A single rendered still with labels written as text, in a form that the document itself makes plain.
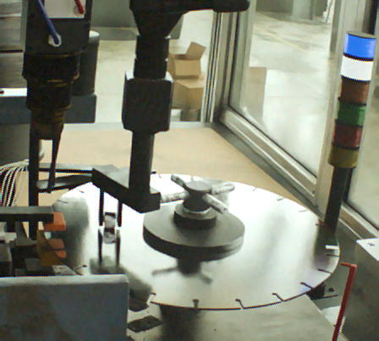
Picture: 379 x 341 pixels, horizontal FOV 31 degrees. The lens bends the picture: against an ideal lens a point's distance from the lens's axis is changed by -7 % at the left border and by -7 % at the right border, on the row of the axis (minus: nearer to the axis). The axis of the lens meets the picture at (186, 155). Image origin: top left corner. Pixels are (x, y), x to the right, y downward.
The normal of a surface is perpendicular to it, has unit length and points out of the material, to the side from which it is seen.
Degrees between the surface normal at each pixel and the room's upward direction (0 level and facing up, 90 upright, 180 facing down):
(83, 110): 90
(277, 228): 0
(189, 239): 5
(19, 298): 90
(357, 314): 90
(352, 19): 90
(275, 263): 0
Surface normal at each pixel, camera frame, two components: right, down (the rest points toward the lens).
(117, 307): 0.31, 0.35
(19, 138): 0.72, 0.29
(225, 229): 0.18, -0.91
